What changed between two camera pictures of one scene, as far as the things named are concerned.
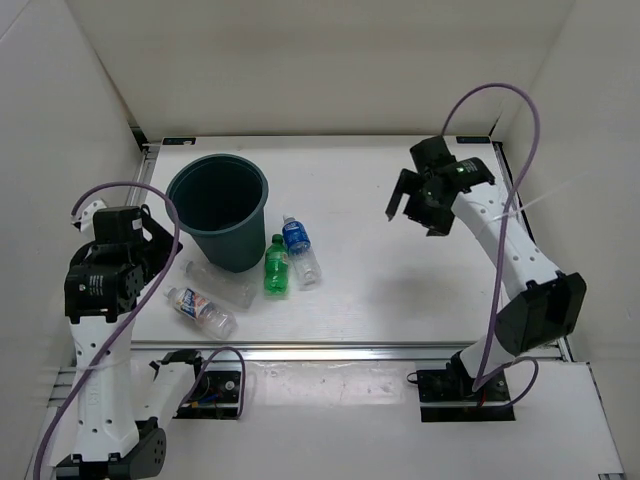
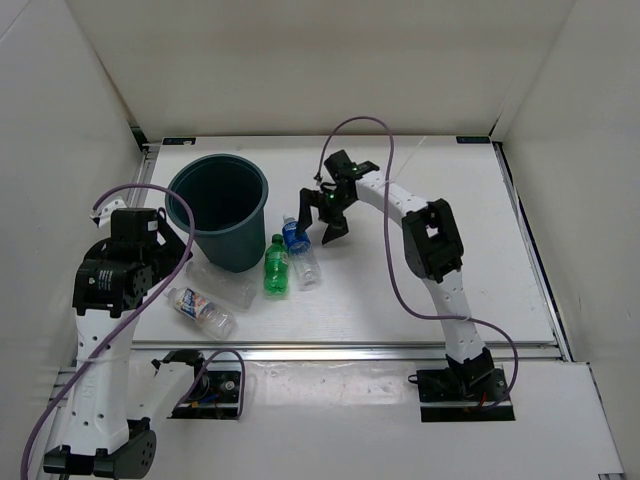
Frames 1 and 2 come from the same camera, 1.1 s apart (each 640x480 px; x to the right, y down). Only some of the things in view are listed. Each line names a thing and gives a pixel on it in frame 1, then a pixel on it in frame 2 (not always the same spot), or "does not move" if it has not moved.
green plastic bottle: (276, 268) does not move
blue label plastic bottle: (304, 260) does not move
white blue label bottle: (213, 319) does not move
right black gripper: (437, 222) to (307, 199)
